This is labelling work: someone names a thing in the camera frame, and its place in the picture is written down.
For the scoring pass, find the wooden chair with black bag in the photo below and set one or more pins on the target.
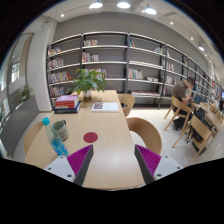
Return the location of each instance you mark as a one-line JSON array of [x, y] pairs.
[[198, 132]]

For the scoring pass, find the wooden chair near right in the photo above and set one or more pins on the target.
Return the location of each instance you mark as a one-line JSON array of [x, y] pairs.
[[147, 132]]

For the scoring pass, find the wooden chair under person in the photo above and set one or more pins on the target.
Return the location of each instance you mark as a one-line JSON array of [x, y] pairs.
[[179, 110]]

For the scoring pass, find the green potted plant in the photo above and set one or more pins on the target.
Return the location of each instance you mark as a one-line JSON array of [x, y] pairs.
[[86, 82]]

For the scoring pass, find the long wooden table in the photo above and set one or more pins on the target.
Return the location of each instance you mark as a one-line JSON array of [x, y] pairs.
[[113, 165]]

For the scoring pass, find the round red coaster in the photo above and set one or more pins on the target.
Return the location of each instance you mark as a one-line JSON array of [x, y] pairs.
[[90, 137]]

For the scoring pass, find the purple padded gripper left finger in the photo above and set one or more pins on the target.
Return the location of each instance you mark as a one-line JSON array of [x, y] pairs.
[[74, 167]]

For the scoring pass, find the wooden chair far right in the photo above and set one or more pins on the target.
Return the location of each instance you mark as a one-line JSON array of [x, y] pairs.
[[127, 101]]

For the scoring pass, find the stack of red blue books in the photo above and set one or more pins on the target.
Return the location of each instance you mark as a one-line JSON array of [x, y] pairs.
[[67, 104]]

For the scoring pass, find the grey wall bookshelf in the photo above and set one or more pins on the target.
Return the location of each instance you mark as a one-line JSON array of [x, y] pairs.
[[131, 63]]

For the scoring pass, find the seated person in brown shirt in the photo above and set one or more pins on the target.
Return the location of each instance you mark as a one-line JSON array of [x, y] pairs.
[[182, 91]]

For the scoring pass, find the patterned ceramic mug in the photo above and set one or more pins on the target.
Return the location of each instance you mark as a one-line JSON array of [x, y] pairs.
[[61, 128]]

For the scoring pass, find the clear bottle with blue cap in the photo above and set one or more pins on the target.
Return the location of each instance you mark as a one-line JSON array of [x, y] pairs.
[[54, 139]]

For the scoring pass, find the small plant by window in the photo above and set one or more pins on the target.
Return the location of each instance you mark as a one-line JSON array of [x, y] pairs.
[[25, 93]]

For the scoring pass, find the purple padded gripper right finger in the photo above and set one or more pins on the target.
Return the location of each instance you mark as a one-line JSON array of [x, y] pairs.
[[153, 166]]

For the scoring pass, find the open magazine on table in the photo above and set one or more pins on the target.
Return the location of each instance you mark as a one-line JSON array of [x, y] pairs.
[[105, 107]]

